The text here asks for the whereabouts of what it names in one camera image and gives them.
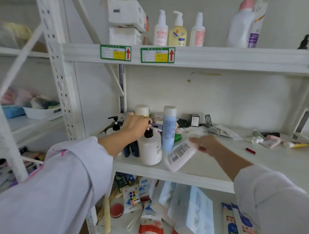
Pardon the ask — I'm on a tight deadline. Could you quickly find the person's right hand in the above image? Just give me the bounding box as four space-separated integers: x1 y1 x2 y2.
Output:
189 135 224 158

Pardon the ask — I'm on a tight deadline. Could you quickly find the person's left hand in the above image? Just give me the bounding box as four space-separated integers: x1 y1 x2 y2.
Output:
121 113 152 146

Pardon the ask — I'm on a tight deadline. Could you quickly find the white tube with barcode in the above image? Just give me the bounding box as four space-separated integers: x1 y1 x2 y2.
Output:
165 140 199 173

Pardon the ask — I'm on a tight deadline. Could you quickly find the white bottle with black pump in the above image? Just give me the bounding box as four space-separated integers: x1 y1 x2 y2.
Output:
138 127 163 166

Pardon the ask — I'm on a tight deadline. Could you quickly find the person's right forearm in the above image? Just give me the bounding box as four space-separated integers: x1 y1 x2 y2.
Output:
210 144 309 234

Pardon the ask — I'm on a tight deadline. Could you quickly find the person's left forearm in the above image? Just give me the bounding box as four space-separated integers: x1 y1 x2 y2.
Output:
0 135 126 234

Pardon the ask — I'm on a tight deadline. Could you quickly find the white cylindrical bottle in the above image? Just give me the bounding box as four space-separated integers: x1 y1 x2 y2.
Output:
134 104 150 118

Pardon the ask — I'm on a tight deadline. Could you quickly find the tall blue bottle white cap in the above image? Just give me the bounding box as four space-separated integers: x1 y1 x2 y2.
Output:
161 106 177 152

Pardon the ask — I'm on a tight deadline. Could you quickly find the white paper packet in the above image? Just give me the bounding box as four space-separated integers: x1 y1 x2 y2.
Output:
208 125 244 141

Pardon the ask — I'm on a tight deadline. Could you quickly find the small bottle with black pump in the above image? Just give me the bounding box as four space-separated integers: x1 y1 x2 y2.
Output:
107 116 122 135

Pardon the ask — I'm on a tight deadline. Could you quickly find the small white tube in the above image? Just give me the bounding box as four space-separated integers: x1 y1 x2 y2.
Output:
245 136 264 144

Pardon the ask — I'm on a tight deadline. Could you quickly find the dark green box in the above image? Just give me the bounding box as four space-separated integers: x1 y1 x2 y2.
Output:
115 173 135 191

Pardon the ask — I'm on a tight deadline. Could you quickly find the small blue white packet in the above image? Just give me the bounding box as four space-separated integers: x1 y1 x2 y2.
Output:
139 178 152 202

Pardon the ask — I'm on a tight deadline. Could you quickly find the green shelf label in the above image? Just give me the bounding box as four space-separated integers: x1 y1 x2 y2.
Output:
140 47 176 64
100 44 132 62

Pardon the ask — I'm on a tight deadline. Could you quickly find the large blue white tissue pack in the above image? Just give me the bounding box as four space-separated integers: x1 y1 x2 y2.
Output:
167 185 214 234

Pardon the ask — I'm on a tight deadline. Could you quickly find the pink tube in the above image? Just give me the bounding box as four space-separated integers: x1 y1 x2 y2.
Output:
259 135 282 149

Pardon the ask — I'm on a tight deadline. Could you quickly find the puzzle cube packet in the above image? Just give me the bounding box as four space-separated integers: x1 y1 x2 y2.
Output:
121 184 142 214

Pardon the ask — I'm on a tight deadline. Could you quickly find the white metal shelving rack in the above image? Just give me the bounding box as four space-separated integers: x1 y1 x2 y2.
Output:
0 0 309 234

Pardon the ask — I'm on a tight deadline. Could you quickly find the white pump bottle red label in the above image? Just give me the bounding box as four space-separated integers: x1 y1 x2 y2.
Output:
154 10 169 46

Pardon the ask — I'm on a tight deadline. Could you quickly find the red round container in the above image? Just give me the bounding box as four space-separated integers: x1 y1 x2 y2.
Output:
110 203 124 219

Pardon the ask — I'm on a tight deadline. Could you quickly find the yellow pump bottle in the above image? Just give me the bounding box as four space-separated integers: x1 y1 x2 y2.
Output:
168 11 187 47

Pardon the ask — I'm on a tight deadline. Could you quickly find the white tube yellow end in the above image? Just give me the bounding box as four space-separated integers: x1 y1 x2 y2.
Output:
283 141 309 149

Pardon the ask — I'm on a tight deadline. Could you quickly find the red white packet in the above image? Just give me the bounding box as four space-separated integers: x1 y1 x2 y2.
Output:
139 202 163 234

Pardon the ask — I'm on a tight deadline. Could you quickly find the wooden stick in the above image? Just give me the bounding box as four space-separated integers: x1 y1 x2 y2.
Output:
97 187 121 234

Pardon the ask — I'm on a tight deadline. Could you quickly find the white pump bottle pink label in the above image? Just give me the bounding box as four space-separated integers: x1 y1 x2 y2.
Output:
189 12 206 47

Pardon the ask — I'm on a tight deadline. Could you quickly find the white plastic basket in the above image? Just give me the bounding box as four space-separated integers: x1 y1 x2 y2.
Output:
23 105 64 121

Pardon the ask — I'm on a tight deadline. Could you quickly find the large white bottle pink cap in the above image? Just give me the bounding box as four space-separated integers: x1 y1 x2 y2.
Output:
226 0 257 48

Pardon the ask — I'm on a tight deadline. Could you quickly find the pile of colourful cloths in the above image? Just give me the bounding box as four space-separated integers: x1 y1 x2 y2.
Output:
0 87 60 109

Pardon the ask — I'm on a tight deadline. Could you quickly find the pile of assorted small items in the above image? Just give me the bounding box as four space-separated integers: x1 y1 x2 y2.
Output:
0 145 46 191

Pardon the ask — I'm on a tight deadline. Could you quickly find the blue plastic box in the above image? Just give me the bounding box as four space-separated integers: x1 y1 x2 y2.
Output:
2 106 26 119

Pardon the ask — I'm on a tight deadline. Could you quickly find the yellow plastic bag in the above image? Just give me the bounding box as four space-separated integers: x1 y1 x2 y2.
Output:
0 21 35 49

